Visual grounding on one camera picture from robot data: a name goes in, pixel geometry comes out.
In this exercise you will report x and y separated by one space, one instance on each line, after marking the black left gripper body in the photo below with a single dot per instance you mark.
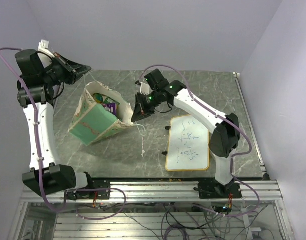
61 72

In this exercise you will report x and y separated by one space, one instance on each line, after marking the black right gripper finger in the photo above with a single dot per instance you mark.
142 116
136 113

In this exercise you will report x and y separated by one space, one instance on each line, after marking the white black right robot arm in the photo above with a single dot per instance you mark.
224 129

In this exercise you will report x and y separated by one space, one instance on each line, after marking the aluminium mounting rail frame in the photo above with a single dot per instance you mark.
153 209

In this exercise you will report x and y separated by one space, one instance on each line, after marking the yellow framed whiteboard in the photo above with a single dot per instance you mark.
187 148

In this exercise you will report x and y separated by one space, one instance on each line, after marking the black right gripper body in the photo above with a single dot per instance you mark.
147 102

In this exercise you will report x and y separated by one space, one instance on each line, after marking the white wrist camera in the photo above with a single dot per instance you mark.
43 47
143 87

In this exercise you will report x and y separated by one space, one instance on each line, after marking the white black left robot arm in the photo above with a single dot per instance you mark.
40 73

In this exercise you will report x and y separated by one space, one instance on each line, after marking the yellow green round candy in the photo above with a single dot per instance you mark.
98 98

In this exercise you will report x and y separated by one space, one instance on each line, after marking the purple Fox's candy bag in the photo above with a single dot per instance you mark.
110 107

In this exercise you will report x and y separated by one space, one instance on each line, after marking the green white paper bag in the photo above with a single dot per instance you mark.
92 123

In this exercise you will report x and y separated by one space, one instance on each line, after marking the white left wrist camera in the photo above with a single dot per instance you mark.
43 47

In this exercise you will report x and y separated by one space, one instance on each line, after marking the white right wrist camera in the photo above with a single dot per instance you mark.
143 87

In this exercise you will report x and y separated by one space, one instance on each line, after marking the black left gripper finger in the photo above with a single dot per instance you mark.
80 72
69 66

